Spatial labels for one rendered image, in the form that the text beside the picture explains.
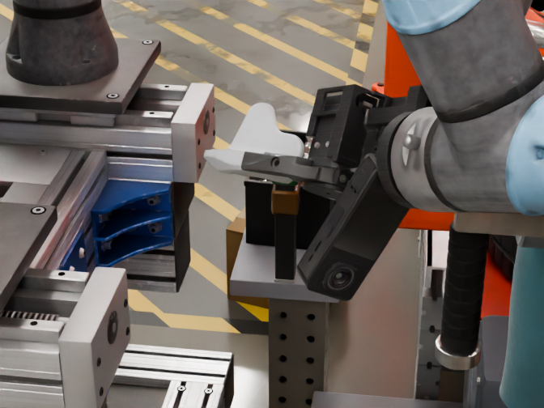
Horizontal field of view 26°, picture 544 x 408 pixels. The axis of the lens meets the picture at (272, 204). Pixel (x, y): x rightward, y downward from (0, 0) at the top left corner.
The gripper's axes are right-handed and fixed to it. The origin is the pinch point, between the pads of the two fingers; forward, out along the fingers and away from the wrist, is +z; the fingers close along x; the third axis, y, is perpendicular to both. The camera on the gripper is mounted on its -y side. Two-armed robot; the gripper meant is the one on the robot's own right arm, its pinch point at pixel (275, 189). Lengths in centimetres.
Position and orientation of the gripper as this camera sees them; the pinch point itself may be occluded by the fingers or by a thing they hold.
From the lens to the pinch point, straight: 101.5
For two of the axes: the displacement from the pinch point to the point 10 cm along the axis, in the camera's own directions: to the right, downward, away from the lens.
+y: 2.4, -9.6, 1.4
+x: -8.2, -2.8, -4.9
